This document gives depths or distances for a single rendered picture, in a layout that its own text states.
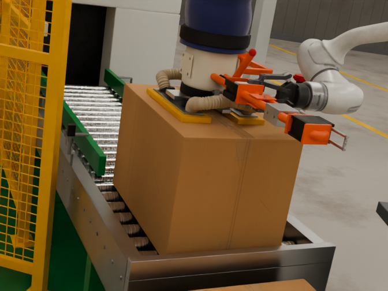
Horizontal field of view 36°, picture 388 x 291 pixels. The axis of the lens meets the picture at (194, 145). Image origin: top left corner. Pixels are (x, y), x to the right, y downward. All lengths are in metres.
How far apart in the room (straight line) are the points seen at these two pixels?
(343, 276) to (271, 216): 1.34
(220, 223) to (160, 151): 0.28
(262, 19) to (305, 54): 2.91
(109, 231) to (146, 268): 0.22
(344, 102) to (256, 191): 0.38
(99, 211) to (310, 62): 0.84
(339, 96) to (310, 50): 0.20
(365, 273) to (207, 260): 1.63
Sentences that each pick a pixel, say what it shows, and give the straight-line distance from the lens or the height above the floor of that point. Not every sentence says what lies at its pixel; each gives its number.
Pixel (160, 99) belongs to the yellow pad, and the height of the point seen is 0.97.
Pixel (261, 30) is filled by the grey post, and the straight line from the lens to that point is 4.89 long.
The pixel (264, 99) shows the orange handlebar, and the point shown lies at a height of 1.09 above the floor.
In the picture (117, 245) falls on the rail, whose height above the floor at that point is 0.59.
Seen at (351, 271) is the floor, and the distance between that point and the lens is 3.27.
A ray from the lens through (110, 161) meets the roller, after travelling 2.58.
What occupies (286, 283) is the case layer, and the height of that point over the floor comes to 0.54.
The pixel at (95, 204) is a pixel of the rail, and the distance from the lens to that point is 2.02.
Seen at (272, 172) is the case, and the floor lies 0.84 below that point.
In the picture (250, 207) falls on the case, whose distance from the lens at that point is 1.85.
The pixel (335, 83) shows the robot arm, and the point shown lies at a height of 1.12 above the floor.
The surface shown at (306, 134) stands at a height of 1.08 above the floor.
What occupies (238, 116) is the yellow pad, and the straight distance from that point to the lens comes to 1.90.
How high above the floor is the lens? 1.44
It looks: 18 degrees down
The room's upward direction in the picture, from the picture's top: 9 degrees clockwise
